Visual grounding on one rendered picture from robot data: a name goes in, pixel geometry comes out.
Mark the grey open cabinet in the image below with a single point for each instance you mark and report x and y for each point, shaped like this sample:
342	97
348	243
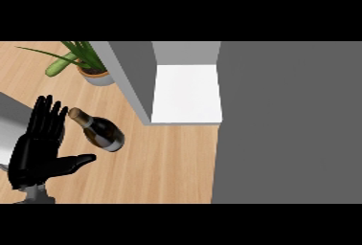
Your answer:
179	92

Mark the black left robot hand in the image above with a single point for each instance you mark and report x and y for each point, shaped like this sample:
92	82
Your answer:
37	150

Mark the green potted plant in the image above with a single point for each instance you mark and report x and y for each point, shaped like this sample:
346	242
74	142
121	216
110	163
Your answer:
89	65

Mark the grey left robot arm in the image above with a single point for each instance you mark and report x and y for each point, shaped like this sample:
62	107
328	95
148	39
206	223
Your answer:
36	195

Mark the dark grey cabinet door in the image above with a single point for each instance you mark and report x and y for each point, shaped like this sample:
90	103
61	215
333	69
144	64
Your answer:
287	122

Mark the green cucumber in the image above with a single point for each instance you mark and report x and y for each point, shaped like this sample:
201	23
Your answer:
59	64

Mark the dark wine bottle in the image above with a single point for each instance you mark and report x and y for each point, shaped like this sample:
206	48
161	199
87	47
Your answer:
102	132

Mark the grey appliance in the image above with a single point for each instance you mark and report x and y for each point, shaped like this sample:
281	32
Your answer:
11	127

